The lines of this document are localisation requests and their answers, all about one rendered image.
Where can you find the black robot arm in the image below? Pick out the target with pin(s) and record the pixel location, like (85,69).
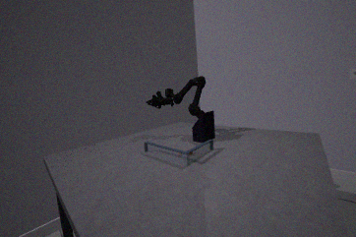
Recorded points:
(177,98)

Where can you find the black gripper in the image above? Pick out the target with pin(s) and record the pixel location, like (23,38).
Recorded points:
(156,101)

